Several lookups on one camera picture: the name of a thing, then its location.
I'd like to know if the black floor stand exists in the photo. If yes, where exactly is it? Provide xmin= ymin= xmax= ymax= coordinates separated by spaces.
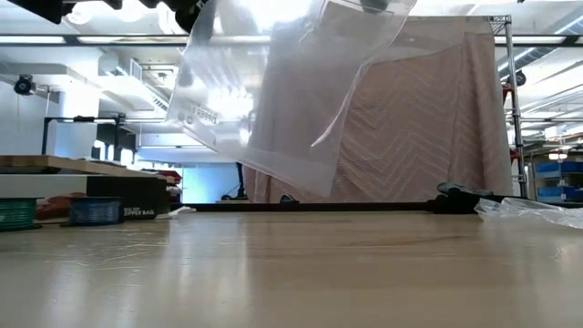
xmin=220 ymin=161 xmax=250 ymax=201

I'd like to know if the red item on workbench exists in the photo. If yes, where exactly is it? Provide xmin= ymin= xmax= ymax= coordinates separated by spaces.
xmin=144 ymin=169 xmax=183 ymax=185

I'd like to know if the clear plastic zipper bag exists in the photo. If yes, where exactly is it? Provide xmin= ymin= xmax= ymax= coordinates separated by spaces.
xmin=164 ymin=0 xmax=418 ymax=198

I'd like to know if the heap of clear plastic bags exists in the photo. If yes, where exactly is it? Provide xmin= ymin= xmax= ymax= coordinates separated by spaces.
xmin=473 ymin=196 xmax=583 ymax=231

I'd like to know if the white air duct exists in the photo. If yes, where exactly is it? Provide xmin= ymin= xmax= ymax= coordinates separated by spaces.
xmin=97 ymin=52 xmax=183 ymax=120

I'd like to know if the blue storage bin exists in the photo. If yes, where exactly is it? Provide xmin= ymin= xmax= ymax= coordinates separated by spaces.
xmin=537 ymin=185 xmax=583 ymax=202
xmin=535 ymin=161 xmax=583 ymax=179

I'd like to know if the wooden top workbench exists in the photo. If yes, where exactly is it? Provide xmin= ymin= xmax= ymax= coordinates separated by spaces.
xmin=0 ymin=154 xmax=177 ymax=183

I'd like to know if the chrome wire shelving rack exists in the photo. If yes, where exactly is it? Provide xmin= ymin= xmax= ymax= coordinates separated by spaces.
xmin=487 ymin=15 xmax=529 ymax=200

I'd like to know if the black white zipper bag box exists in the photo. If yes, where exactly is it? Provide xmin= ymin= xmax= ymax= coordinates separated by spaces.
xmin=0 ymin=174 xmax=170 ymax=220

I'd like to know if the distant black metal frame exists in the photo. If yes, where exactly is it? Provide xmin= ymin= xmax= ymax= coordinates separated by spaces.
xmin=41 ymin=114 xmax=183 ymax=156

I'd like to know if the pink chevron blanket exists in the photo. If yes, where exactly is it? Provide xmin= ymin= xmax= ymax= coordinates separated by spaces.
xmin=242 ymin=15 xmax=515 ymax=204

